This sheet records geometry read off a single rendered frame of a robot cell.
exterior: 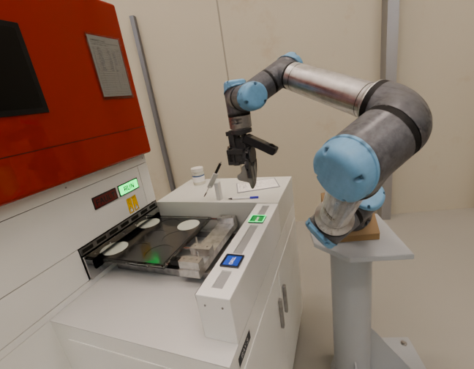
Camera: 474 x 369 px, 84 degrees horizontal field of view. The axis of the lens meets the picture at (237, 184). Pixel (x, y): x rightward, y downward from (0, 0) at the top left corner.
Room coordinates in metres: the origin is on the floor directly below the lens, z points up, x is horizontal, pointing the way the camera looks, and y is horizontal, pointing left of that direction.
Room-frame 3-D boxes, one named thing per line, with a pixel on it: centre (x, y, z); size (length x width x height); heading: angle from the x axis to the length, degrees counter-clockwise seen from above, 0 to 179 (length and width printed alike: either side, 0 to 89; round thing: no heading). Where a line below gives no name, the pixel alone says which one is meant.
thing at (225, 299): (0.77, -0.01, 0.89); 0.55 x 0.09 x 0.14; 157
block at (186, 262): (0.77, 0.20, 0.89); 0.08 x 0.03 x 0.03; 67
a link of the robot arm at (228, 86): (0.89, -0.04, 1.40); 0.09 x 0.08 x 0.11; 17
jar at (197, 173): (1.45, 0.21, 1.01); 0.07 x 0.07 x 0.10
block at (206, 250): (0.85, 0.16, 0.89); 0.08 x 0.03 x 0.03; 67
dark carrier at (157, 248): (1.00, 0.38, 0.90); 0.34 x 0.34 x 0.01; 67
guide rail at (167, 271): (0.84, 0.29, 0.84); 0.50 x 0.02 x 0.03; 67
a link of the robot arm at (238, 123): (0.89, -0.04, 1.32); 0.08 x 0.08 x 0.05
